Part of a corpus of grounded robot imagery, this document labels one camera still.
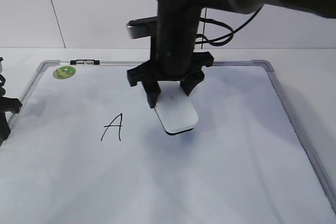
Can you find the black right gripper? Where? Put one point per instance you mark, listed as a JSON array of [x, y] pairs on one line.
[[172, 56]]

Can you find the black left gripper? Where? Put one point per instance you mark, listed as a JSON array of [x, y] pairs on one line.
[[12, 105]]

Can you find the white whiteboard eraser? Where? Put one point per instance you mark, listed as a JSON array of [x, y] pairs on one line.
[[174, 109]]

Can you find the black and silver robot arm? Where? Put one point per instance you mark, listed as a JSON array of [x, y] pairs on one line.
[[322, 8]]

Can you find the green round magnet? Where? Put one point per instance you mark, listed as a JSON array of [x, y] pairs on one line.
[[64, 72]]

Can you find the black and clear marker holder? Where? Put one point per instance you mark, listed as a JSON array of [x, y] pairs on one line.
[[85, 62]]

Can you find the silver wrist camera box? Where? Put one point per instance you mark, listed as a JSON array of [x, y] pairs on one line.
[[144, 27]]

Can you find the white whiteboard with grey frame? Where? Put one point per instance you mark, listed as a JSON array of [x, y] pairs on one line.
[[88, 149]]

